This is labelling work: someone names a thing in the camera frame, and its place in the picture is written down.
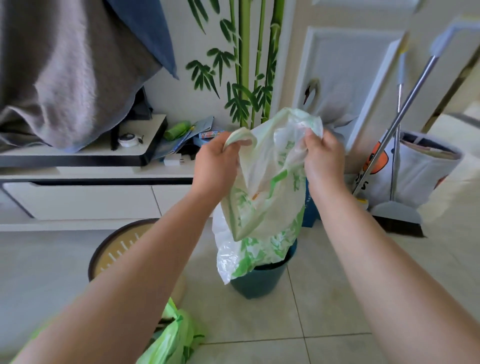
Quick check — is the person's right hand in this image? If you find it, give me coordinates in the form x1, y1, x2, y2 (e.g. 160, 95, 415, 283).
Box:
302, 128, 348, 196

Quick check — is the person's left hand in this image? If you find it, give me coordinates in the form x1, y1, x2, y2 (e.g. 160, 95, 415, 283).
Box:
190, 131, 253, 203

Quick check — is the white trash bag green print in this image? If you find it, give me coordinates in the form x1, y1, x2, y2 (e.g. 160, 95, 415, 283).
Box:
211, 107, 325, 285

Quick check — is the teal plastic waste bin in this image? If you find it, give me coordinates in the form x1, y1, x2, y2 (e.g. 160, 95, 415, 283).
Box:
229, 238, 299, 300

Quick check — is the beige slotted waste basket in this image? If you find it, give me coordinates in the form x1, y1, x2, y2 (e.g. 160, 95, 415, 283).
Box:
88, 218, 188, 305

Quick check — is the person's right forearm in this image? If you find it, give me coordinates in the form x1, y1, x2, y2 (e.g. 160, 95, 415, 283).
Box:
313, 183, 480, 364

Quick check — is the person's left forearm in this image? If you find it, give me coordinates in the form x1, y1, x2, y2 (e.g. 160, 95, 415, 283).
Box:
11, 189, 226, 364

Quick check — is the green bag roll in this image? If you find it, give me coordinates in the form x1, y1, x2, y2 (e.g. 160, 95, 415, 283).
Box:
163, 120, 193, 142

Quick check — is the blue paper bag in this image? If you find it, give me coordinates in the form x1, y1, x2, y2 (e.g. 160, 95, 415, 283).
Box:
301, 178, 322, 229

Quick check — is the blue booklet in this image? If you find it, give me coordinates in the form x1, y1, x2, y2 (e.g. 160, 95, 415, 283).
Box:
153, 116, 215, 160

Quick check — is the white charger adapter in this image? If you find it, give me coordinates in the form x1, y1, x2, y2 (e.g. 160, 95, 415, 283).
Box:
163, 152, 192, 167

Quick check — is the white cabinet drawer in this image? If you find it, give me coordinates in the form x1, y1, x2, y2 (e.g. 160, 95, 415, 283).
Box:
1, 182, 162, 221
151, 183, 215, 218

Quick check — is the white swan print door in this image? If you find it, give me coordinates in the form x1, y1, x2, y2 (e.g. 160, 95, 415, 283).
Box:
277, 0, 425, 166

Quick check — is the white cartoon laundry basket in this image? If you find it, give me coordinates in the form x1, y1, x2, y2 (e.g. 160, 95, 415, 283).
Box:
354, 129, 466, 211

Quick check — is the white TV cabinet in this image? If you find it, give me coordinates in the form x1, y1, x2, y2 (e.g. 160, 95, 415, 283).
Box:
0, 114, 211, 232

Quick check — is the white black-edged riser shelf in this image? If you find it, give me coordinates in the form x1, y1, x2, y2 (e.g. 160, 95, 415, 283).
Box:
0, 114, 169, 169

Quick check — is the grey blanket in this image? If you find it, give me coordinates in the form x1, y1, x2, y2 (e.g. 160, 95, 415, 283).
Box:
0, 0, 179, 154

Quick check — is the green bamboo wall decal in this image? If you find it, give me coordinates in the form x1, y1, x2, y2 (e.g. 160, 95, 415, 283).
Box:
185, 0, 286, 130

